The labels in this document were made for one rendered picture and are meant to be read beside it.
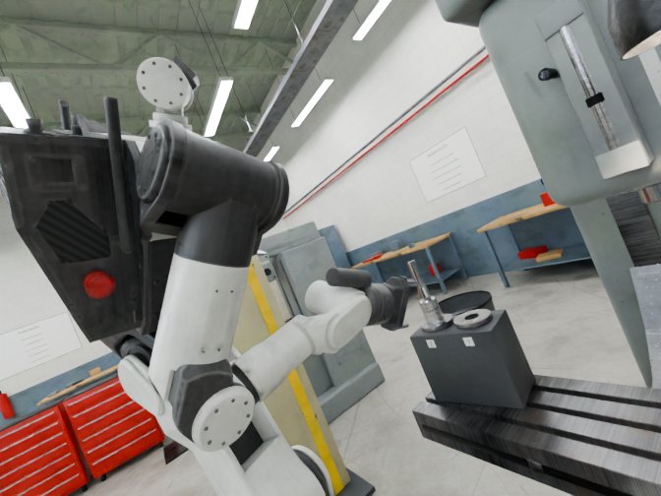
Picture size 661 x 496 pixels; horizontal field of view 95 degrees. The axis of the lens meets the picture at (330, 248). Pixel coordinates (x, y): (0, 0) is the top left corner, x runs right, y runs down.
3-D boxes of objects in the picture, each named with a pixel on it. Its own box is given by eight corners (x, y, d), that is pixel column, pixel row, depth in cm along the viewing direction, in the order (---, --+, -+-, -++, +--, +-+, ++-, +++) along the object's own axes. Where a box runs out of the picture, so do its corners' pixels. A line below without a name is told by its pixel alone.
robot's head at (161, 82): (140, 121, 44) (134, 52, 42) (153, 124, 53) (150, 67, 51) (189, 127, 47) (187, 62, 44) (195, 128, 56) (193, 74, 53)
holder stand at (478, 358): (524, 410, 66) (489, 325, 66) (435, 401, 82) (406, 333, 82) (535, 378, 74) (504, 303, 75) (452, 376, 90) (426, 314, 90)
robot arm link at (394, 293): (407, 337, 68) (376, 342, 59) (374, 322, 75) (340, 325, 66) (419, 281, 67) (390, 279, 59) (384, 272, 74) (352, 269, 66)
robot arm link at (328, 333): (376, 318, 56) (325, 367, 48) (341, 303, 62) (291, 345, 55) (370, 288, 53) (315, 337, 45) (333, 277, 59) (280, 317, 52)
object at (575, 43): (649, 164, 33) (572, -13, 33) (603, 180, 36) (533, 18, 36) (656, 159, 35) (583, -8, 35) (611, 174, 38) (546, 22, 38)
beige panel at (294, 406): (303, 572, 147) (124, 138, 150) (273, 527, 181) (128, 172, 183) (376, 490, 176) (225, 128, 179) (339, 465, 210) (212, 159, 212)
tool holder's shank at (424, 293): (421, 299, 84) (405, 262, 84) (432, 295, 83) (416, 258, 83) (421, 302, 81) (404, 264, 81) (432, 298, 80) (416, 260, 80)
